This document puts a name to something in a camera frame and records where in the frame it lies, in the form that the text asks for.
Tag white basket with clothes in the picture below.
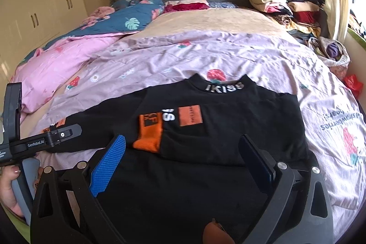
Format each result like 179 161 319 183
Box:
307 37 351 80

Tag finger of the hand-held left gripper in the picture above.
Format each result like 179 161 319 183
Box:
46 123 84 146

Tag pink strawberry printed bed sheet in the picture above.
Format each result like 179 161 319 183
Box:
21 29 366 244

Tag beige blanket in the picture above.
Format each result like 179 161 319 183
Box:
123 7 292 40

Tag blue patterned pillow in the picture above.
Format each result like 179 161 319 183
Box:
207 1 238 9

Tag pile of folded clothes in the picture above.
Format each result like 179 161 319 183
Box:
247 0 326 41

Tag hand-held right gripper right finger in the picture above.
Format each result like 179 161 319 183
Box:
239 134 334 244

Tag cream wardrobe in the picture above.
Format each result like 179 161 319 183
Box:
0 0 89 81

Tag person's left hand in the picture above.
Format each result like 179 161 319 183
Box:
0 165 25 218

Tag red plastic bag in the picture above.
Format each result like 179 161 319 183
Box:
343 74 362 96

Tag pink quilt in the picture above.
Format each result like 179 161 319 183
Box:
10 32 123 114

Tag person's right hand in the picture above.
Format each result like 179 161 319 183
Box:
203 220 233 244

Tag red and cream pillow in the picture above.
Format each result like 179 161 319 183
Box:
163 0 210 13

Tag blue floral quilt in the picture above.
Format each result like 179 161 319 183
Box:
43 0 165 50

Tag black sweater with orange patches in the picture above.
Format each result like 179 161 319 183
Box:
43 74 311 244

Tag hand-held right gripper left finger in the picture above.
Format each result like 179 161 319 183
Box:
30 134 128 244

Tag purple cloth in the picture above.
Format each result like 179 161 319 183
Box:
326 43 342 59

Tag clothes on windowsill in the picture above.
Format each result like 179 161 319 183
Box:
347 10 366 41

